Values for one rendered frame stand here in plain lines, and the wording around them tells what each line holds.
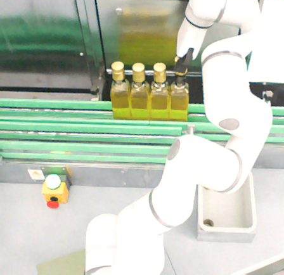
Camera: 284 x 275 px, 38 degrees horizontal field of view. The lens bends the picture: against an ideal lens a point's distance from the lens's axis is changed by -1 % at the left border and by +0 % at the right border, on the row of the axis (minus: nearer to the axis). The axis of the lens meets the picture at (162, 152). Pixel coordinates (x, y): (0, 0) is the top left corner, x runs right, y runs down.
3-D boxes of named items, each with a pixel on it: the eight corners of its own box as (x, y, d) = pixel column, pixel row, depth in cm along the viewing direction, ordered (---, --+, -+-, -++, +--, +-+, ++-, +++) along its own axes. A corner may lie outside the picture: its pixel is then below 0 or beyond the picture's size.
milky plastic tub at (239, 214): (247, 180, 142) (251, 166, 135) (252, 243, 129) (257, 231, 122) (196, 179, 142) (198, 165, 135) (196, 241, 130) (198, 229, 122)
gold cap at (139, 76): (146, 74, 120) (145, 63, 116) (144, 83, 118) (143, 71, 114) (134, 73, 120) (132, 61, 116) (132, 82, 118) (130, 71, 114)
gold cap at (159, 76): (166, 73, 120) (166, 62, 116) (165, 82, 118) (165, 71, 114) (154, 73, 120) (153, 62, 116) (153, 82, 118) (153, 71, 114)
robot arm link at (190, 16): (189, -10, 100) (186, -1, 103) (188, 12, 95) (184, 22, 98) (218, -3, 102) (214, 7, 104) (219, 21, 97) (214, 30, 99)
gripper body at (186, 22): (186, -4, 102) (174, 31, 111) (185, 23, 96) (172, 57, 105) (215, 4, 103) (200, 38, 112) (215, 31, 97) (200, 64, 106)
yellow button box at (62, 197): (70, 185, 141) (66, 174, 135) (66, 205, 137) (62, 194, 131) (50, 185, 141) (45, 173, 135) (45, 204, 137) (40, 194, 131)
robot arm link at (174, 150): (192, 233, 83) (249, 205, 74) (139, 219, 75) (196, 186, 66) (184, 173, 90) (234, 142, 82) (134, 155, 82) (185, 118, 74)
